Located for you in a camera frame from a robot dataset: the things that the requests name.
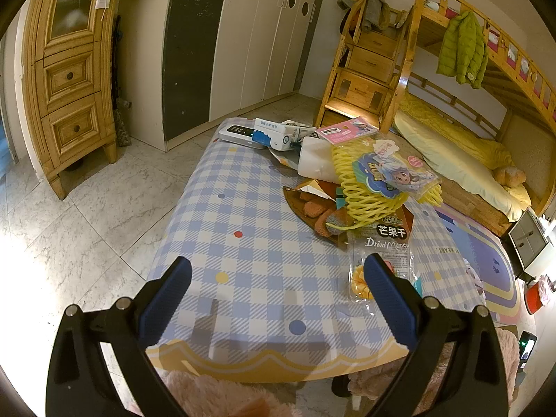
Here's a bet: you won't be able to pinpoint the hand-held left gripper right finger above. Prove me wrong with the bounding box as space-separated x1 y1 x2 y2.
362 253 511 417

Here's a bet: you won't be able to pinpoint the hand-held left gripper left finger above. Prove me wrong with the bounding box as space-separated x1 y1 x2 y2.
46 255 194 417

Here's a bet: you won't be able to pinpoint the clear black snack bag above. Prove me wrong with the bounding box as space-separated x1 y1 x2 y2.
345 208 424 309

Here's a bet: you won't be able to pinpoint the yellow foam net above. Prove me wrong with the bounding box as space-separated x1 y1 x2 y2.
326 137 444 232

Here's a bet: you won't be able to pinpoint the red bin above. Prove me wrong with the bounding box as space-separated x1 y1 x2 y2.
523 276 555 316

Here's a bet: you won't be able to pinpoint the pastel oval rug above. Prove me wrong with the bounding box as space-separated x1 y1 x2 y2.
428 202 522 326

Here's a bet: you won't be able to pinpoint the grey nightstand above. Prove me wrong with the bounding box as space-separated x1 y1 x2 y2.
508 208 556 283

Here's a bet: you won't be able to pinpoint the orange knitted gloves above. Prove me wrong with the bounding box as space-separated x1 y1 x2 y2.
300 191 352 239

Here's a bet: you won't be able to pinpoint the wooden bunk bed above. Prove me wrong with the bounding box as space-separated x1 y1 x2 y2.
391 0 556 237

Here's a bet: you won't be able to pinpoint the doll picture card pack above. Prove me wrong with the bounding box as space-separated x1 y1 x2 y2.
351 139 441 196

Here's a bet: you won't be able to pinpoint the orange snack pack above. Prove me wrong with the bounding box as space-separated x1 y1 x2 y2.
281 185 348 250

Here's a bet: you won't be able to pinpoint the pale yellow mattress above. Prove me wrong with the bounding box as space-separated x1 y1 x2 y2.
393 111 533 222

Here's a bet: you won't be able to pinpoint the brown teddy bear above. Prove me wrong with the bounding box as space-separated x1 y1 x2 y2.
495 166 528 188

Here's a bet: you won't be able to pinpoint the pink card pack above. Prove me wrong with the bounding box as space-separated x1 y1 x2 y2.
315 116 381 146

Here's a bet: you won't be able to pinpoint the yellow blanket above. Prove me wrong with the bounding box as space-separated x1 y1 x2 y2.
397 96 517 170

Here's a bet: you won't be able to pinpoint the white digital device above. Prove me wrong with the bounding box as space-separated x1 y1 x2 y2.
217 124 268 151

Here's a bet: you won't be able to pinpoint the white crumpled wrapper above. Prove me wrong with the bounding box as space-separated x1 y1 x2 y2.
280 119 320 144

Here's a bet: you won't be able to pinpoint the blue white box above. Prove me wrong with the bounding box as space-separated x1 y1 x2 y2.
253 117 293 153

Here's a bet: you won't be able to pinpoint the wooden stair drawers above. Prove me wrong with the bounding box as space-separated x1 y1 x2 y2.
313 6 418 135

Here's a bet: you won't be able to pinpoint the wooden drawer cabinet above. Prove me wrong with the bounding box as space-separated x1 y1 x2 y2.
22 0 126 201

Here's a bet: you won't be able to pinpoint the white wardrobe with round holes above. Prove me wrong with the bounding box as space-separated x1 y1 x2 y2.
163 0 333 153

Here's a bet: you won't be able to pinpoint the green puffer jacket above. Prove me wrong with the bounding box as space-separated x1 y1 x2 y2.
435 10 489 90

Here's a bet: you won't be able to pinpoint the grey yellow clothes pile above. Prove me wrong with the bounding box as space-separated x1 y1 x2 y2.
335 0 407 34

